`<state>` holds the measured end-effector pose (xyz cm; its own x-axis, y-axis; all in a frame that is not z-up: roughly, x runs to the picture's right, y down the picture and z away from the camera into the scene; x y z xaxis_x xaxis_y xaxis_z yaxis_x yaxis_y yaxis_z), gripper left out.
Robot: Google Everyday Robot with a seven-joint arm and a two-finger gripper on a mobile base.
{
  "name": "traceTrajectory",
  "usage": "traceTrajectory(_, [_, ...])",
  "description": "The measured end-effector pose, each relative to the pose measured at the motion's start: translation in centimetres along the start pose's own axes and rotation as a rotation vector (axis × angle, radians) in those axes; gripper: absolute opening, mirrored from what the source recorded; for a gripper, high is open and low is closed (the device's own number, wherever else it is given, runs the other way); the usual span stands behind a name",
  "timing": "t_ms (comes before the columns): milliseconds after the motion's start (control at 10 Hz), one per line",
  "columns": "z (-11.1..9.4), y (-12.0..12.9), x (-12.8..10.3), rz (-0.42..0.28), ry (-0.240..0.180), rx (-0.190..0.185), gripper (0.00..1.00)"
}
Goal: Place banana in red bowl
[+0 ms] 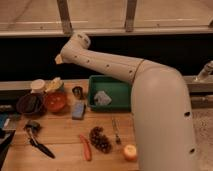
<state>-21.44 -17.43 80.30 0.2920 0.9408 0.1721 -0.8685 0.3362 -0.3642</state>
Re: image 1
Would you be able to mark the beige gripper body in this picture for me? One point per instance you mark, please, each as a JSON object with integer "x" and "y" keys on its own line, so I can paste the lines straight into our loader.
{"x": 58, "y": 59}

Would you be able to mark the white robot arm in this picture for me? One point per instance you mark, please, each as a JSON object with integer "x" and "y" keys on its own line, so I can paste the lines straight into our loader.
{"x": 160, "y": 104}

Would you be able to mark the red bowl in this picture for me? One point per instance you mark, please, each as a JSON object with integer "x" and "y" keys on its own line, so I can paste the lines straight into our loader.
{"x": 55, "y": 102}

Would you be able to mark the dark brown bowl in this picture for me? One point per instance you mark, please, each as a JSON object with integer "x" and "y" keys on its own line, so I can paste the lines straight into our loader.
{"x": 30, "y": 104}

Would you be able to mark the white cup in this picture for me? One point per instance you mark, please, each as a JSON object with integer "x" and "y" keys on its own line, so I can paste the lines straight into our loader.
{"x": 38, "y": 86}

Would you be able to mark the small dark metal cup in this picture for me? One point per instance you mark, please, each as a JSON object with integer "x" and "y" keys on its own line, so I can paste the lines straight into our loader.
{"x": 78, "y": 92}

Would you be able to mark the blue sponge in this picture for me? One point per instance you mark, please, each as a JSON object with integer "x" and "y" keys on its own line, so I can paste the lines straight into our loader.
{"x": 78, "y": 111}

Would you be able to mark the grey crumpled object in bin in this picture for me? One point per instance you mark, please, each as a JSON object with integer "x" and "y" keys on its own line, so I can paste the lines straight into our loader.
{"x": 102, "y": 99}

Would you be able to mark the green plastic bin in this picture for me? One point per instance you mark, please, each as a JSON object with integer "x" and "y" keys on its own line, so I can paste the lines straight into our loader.
{"x": 118, "y": 91}

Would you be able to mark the orange carrot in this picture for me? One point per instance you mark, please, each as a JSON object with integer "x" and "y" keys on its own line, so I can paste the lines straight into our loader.
{"x": 86, "y": 148}

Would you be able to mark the metal fork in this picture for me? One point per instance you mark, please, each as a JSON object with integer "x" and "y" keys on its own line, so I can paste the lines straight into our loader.
{"x": 117, "y": 138}

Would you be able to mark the dark object at left edge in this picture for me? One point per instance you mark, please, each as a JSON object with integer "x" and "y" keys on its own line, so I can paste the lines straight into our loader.
{"x": 8, "y": 124}

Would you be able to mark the bunch of dark grapes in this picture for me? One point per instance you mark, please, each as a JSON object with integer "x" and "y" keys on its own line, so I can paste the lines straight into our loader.
{"x": 99, "y": 140}

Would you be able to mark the orange apple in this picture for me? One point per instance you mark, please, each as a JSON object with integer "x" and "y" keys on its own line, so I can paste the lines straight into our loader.
{"x": 130, "y": 152}

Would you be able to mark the metal faucet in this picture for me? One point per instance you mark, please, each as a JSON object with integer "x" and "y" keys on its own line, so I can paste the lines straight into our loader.
{"x": 205, "y": 72}

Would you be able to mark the black handled kitchen tool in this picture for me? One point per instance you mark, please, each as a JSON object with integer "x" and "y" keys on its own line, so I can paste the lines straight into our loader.
{"x": 32, "y": 129}

